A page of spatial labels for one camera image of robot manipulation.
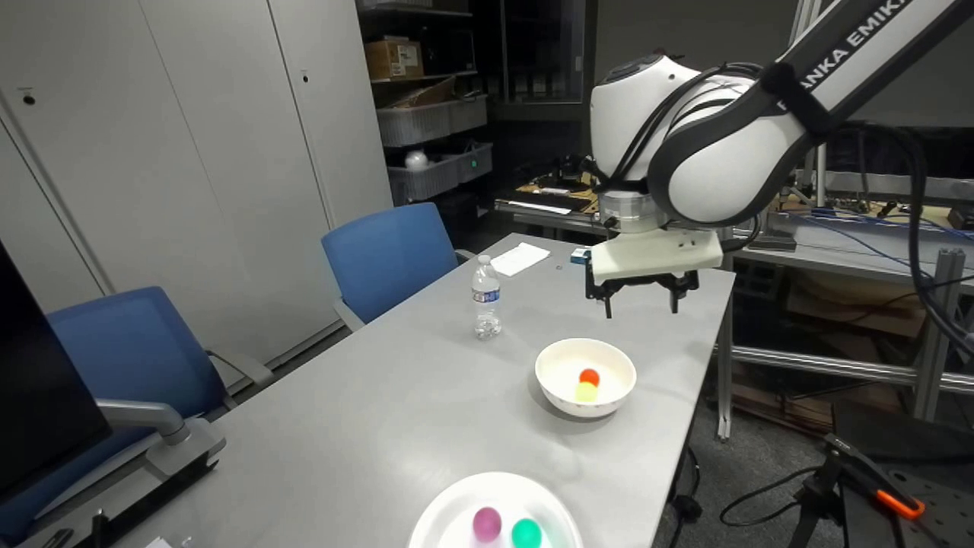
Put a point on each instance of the aluminium frame workbench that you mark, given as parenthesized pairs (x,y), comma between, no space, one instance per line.
(863,255)

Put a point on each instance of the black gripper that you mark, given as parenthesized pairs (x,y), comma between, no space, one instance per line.
(639,282)

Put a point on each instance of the white cabinet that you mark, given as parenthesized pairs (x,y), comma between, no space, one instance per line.
(185,154)

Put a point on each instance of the white plate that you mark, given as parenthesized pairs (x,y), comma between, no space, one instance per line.
(444,520)

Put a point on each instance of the yellow ball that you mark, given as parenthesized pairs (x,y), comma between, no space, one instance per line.
(586,395)

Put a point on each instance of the dark storage shelf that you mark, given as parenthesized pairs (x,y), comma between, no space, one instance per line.
(475,62)

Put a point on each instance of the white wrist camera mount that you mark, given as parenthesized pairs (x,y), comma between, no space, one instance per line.
(650,255)

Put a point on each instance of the brown cardboard box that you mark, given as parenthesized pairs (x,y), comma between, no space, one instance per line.
(394,60)

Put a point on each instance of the black monitor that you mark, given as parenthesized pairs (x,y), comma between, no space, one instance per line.
(39,396)

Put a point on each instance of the purple ball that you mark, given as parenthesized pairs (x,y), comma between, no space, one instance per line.
(487,523)

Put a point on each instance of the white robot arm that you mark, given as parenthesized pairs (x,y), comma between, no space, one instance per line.
(730,154)

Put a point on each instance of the white bowl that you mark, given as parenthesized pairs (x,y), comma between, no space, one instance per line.
(563,396)

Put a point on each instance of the white paper sheet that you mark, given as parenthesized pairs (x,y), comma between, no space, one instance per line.
(518,260)

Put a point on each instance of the clear plastic water bottle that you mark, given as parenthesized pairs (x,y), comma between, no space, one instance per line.
(486,300)

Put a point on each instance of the blue office chair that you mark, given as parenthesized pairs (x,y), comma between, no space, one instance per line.
(131,352)
(390,255)

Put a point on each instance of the green ball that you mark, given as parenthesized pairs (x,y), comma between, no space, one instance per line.
(523,534)

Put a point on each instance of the black optical breadboard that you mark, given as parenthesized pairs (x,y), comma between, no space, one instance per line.
(948,523)

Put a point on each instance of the orange ball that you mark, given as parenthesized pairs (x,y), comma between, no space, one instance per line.
(587,375)

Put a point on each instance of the grey storage bin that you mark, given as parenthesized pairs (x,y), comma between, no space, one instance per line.
(444,174)
(430,120)

